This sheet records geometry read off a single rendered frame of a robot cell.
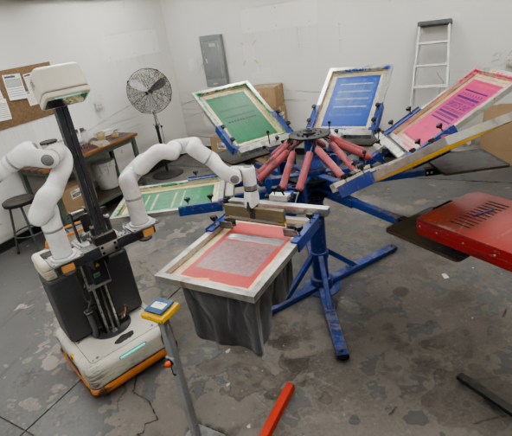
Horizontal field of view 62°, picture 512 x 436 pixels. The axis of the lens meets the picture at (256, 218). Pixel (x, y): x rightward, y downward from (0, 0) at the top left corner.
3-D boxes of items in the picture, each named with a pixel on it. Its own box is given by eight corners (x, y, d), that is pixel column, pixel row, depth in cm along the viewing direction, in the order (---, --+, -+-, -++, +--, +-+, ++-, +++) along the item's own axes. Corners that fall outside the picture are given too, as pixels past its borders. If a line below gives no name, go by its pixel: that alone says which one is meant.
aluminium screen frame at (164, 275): (254, 304, 190) (253, 297, 188) (156, 281, 218) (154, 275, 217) (317, 224, 250) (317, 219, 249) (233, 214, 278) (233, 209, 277)
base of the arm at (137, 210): (123, 223, 244) (116, 198, 238) (143, 214, 251) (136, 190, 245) (135, 230, 233) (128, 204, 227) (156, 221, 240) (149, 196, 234)
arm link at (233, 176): (203, 161, 232) (235, 181, 238) (201, 169, 220) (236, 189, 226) (212, 148, 229) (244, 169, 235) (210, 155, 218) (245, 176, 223)
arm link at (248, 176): (227, 170, 227) (227, 165, 235) (229, 189, 231) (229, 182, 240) (254, 167, 226) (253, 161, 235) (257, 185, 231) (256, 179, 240)
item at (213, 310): (262, 359, 218) (251, 290, 200) (192, 338, 240) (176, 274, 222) (265, 355, 221) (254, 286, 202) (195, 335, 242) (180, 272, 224)
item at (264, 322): (265, 355, 220) (253, 287, 202) (258, 353, 221) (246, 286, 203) (299, 303, 255) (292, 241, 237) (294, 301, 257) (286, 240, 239)
